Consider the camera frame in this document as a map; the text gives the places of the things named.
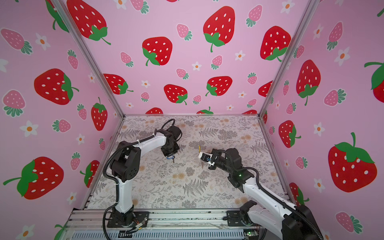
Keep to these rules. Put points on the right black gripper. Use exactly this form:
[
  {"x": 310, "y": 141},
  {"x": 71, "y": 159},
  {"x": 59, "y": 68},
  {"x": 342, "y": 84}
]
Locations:
[{"x": 218, "y": 153}]

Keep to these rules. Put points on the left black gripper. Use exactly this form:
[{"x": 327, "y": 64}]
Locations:
[{"x": 168, "y": 153}]

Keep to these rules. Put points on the key with blue tag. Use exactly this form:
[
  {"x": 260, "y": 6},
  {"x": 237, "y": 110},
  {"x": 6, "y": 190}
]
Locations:
[{"x": 172, "y": 157}]

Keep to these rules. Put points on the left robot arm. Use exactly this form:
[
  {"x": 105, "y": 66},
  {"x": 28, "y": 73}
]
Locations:
[{"x": 123, "y": 166}]

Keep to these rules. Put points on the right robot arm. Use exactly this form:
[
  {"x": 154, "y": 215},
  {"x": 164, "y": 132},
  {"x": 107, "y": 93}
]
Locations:
[{"x": 278, "y": 216}]

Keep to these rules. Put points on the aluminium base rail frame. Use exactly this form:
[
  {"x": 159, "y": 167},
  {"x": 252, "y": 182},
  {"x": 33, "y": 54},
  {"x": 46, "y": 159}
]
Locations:
[{"x": 166, "y": 224}]

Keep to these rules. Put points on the left corner aluminium post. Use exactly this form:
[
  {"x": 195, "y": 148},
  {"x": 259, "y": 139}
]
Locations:
[{"x": 78, "y": 38}]

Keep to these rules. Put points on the corner aluminium post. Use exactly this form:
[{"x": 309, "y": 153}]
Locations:
[
  {"x": 301, "y": 29},
  {"x": 78, "y": 38}
]

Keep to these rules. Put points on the right corner aluminium post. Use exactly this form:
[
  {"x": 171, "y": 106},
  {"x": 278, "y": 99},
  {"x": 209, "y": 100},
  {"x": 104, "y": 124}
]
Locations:
[{"x": 301, "y": 29}]

